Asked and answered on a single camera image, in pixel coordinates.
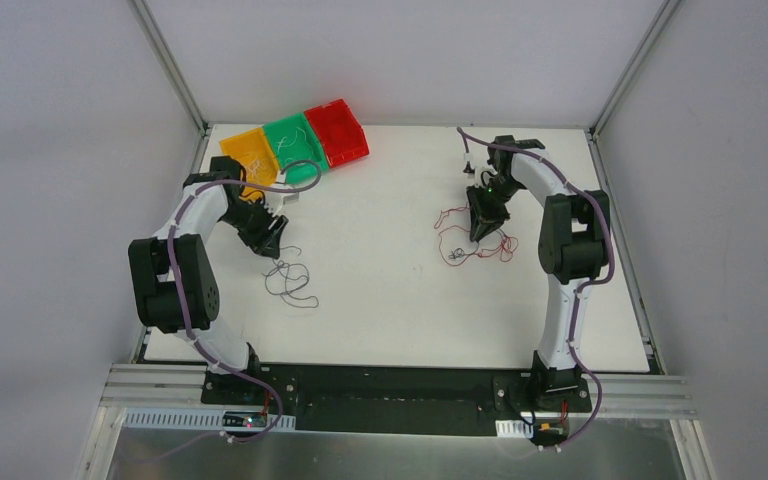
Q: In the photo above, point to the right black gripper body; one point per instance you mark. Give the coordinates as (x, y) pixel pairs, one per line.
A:
(487, 211)

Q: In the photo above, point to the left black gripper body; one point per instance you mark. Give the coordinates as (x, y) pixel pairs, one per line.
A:
(261, 230)

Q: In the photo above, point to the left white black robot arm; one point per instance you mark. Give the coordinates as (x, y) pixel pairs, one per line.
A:
(175, 288)

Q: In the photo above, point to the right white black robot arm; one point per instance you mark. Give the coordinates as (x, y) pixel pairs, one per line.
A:
(574, 250)

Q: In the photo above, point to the yellow plastic bin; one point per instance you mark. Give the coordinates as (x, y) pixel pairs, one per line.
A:
(253, 152)

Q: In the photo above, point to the green plastic bin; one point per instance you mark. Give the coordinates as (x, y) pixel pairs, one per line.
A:
(297, 148)

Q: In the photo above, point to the red plastic bin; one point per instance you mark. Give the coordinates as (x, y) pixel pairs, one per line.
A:
(339, 133)

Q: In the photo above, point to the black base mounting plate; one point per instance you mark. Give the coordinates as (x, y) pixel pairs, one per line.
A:
(436, 417)

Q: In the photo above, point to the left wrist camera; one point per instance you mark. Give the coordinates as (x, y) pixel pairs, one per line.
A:
(280, 198)

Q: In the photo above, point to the aluminium front rail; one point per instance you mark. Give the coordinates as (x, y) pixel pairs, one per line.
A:
(188, 386)

